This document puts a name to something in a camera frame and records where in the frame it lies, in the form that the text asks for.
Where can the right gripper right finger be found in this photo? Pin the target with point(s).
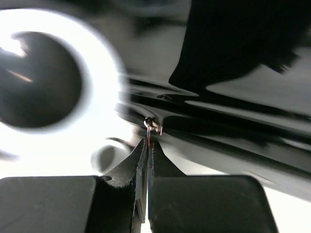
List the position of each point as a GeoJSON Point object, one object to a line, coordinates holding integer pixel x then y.
{"type": "Point", "coordinates": [180, 203]}

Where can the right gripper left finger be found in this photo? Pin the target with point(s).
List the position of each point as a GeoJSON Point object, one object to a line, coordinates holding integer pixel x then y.
{"type": "Point", "coordinates": [112, 203]}

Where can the white space print suitcase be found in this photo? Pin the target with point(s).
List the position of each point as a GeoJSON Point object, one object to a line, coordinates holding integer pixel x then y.
{"type": "Point", "coordinates": [228, 80]}

